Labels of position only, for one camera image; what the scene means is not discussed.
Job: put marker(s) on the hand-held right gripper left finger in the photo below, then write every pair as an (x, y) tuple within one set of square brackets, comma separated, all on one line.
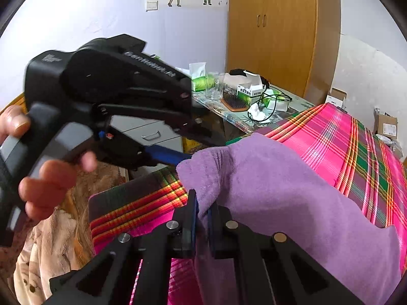
[(193, 222)]

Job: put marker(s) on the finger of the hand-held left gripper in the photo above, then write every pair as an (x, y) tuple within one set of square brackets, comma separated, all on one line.
[(159, 114), (168, 155)]

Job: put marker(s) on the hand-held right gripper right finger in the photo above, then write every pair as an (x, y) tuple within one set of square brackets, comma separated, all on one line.
[(210, 228)]

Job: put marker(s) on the person's left hand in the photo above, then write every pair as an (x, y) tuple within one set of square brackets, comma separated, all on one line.
[(47, 190)]

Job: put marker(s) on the grey drawer cabinet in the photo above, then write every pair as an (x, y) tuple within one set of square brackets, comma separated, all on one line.
[(152, 133)]

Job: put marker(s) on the green tissue pack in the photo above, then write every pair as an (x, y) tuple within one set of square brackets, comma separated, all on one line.
[(200, 82), (275, 101)]

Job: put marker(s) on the clear drinking glass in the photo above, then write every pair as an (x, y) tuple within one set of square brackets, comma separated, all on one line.
[(210, 89), (220, 82)]

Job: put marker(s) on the orange hairbrush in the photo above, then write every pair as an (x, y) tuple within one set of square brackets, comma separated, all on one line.
[(235, 103)]

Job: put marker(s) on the black bundle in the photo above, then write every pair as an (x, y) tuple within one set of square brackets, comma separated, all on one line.
[(237, 71)]

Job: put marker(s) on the white green medicine box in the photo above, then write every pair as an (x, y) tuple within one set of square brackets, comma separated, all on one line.
[(246, 95)]

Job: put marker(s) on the crumpled white tissue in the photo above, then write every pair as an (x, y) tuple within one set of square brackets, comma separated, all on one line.
[(259, 112)]

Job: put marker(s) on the pale cardboard box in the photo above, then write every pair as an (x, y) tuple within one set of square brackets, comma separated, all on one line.
[(254, 79)]

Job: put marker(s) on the wooden wardrobe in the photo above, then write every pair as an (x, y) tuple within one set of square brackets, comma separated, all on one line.
[(270, 38)]

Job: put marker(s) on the floral top folding table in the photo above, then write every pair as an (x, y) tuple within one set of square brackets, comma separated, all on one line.
[(295, 103)]

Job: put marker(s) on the beige plush cloth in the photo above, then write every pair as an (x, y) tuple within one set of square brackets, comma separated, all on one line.
[(57, 244)]

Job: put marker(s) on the pink green plaid blanket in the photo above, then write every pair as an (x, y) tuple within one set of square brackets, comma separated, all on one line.
[(334, 139)]

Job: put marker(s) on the white cardboard box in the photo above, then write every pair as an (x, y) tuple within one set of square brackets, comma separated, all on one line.
[(337, 98)]

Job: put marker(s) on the grey mailing bag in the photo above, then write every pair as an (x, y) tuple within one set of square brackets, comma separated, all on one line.
[(391, 146)]

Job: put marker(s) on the brown cardboard box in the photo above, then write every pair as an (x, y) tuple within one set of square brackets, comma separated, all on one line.
[(386, 124)]

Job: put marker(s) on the white wall switch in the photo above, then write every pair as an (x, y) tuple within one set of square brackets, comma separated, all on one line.
[(151, 5)]

